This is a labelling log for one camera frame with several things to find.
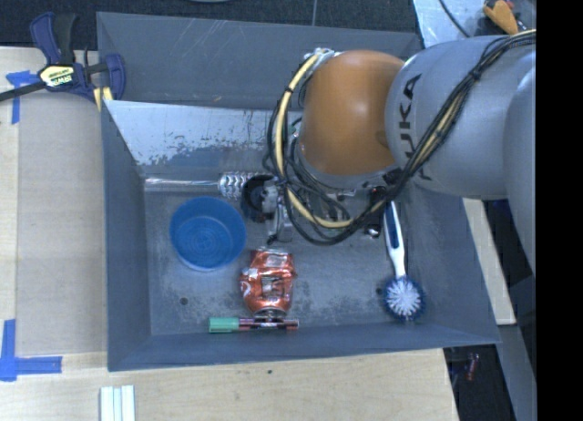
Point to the blue and white dish brush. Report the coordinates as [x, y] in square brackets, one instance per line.
[403, 298]

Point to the crushed orange drink can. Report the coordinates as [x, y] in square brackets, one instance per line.
[266, 282]

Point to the grey metal bin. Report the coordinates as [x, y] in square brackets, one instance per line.
[337, 273]

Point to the marker with green cap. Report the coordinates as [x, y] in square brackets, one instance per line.
[223, 324]

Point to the blue plastic bowl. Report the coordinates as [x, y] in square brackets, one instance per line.
[207, 234]

